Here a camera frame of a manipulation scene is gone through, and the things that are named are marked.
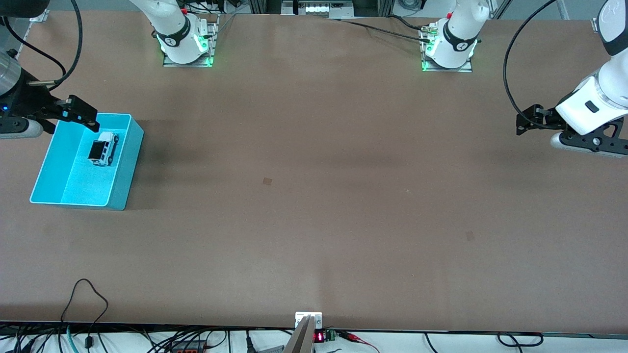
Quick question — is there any white jeep toy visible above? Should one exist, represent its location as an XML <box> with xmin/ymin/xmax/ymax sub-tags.
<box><xmin>87</xmin><ymin>131</ymin><xmax>120</xmax><ymax>168</ymax></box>

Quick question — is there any cyan plastic bin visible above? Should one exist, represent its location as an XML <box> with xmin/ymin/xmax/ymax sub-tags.
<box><xmin>29</xmin><ymin>113</ymin><xmax>145</xmax><ymax>211</ymax></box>

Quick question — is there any lit control unit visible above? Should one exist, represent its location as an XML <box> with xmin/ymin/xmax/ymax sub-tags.
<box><xmin>282</xmin><ymin>0</ymin><xmax>355</xmax><ymax>19</ymax></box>

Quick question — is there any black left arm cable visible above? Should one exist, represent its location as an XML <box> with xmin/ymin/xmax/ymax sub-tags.
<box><xmin>503</xmin><ymin>0</ymin><xmax>560</xmax><ymax>130</ymax></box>

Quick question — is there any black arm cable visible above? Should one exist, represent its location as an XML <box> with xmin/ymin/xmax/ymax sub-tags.
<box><xmin>2</xmin><ymin>0</ymin><xmax>84</xmax><ymax>90</ymax></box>
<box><xmin>503</xmin><ymin>0</ymin><xmax>560</xmax><ymax>130</ymax></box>

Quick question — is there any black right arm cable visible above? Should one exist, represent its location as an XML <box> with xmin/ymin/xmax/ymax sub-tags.
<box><xmin>2</xmin><ymin>0</ymin><xmax>84</xmax><ymax>90</ymax></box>

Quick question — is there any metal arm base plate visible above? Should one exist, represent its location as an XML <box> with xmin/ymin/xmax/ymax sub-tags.
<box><xmin>162</xmin><ymin>15</ymin><xmax>220</xmax><ymax>68</ymax></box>
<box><xmin>419</xmin><ymin>25</ymin><xmax>474</xmax><ymax>73</ymax></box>

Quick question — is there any thin black looped cable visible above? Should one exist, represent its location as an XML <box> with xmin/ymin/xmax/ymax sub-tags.
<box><xmin>60</xmin><ymin>278</ymin><xmax>109</xmax><ymax>324</ymax></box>

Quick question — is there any short black cable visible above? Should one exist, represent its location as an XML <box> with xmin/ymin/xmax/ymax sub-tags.
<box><xmin>387</xmin><ymin>15</ymin><xmax>426</xmax><ymax>30</ymax></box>

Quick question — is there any long black cable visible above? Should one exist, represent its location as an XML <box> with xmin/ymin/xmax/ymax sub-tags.
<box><xmin>336</xmin><ymin>17</ymin><xmax>432</xmax><ymax>44</ymax></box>

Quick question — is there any black coiled cable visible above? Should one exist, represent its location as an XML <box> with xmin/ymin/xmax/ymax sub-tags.
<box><xmin>497</xmin><ymin>332</ymin><xmax>544</xmax><ymax>348</ymax></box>

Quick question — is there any black cable bundle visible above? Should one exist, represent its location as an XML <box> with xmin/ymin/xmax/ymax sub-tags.
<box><xmin>0</xmin><ymin>325</ymin><xmax>231</xmax><ymax>353</ymax></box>

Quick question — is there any red clip cable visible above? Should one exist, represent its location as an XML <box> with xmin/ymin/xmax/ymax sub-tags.
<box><xmin>338</xmin><ymin>331</ymin><xmax>381</xmax><ymax>353</ymax></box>

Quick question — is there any white metal bracket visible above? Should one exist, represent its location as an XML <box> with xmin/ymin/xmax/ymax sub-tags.
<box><xmin>295</xmin><ymin>311</ymin><xmax>323</xmax><ymax>329</ymax></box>

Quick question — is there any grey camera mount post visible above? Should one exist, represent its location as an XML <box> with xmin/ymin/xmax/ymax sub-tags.
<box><xmin>284</xmin><ymin>315</ymin><xmax>315</xmax><ymax>353</ymax></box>

